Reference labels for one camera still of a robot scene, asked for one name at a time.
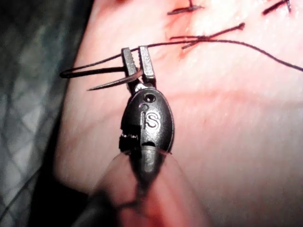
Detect curved steel needle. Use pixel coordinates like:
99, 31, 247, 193
59, 66, 144, 92

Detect left arm needle driver jaw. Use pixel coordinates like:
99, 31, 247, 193
121, 47, 144, 87
138, 45, 157, 85

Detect tissue pad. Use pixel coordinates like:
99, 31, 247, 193
52, 0, 303, 227

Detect grey-green cloth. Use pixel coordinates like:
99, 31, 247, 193
0, 0, 93, 227

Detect black thread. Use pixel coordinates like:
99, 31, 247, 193
68, 39, 303, 72

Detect left arm needle driver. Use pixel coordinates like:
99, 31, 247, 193
117, 82, 176, 156

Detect black stitching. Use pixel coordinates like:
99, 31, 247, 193
167, 0, 293, 50

